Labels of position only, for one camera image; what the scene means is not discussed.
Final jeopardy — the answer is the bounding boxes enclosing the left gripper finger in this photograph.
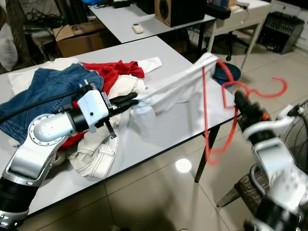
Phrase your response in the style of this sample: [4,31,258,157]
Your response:
[111,92,138,104]
[110,100,138,115]

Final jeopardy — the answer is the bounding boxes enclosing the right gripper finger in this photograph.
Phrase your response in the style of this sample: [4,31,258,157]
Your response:
[235,90,251,115]
[242,92,259,112]

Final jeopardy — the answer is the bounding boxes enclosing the red wire clothes hanger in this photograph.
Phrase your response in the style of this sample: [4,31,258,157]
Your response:
[202,59,289,167]

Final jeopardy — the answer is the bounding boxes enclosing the white shirt with green tag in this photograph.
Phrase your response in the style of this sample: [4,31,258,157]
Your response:
[132,52,239,145]

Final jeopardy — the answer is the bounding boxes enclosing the red shirt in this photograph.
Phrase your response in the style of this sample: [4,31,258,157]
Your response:
[82,60,146,94]

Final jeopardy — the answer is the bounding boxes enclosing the blue round stool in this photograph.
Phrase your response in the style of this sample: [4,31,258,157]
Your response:
[214,63,242,86]

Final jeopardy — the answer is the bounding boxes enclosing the white denim trousers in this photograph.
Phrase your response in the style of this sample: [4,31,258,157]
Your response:
[67,75,147,180]

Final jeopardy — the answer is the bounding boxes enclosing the blue denim jeans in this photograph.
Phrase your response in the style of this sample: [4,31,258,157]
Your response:
[0,67,104,145]

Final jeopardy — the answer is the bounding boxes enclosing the white table with black legs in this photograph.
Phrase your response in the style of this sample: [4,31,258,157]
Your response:
[0,36,239,217]

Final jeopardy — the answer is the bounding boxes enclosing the grey pillow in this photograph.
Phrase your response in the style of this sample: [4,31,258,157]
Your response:
[0,24,19,73]

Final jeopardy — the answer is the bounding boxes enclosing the white remote control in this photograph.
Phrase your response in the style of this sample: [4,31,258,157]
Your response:
[132,23,145,34]

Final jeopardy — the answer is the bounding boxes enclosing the open brown cardboard box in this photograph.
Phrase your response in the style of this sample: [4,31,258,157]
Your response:
[53,22,116,58]

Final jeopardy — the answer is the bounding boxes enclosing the grey work table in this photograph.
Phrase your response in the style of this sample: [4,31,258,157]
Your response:
[89,2,217,63]

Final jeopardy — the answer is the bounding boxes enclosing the black audio mixer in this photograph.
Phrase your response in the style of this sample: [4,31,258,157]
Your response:
[256,11,306,54]

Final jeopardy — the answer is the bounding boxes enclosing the brown wicker chair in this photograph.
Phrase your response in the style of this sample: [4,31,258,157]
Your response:
[217,166,270,224]

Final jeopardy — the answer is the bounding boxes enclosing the beige desk with drawer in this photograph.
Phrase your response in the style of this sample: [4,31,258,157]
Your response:
[202,0,272,68]

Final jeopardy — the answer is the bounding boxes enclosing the black power adapter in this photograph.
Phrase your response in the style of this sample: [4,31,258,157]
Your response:
[112,0,133,9]

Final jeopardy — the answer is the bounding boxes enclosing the brown patterned curtain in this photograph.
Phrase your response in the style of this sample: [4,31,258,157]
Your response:
[5,0,32,65]

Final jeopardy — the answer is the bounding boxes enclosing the brown wooden speaker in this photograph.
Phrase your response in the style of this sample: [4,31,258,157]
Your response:
[155,0,206,28]

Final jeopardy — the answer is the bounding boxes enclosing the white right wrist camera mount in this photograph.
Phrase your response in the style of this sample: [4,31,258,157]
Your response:
[241,103,296,145]

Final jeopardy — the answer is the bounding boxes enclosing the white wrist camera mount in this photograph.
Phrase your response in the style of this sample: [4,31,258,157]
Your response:
[76,89,112,134]
[241,103,296,145]

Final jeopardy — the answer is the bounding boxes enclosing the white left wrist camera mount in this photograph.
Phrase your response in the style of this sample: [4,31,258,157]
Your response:
[76,89,112,134]

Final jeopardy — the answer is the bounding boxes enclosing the wire grille floor fan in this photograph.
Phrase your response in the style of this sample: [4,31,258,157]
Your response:
[282,99,308,162]

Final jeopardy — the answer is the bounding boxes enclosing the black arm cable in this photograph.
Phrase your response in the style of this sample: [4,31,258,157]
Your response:
[0,88,88,122]

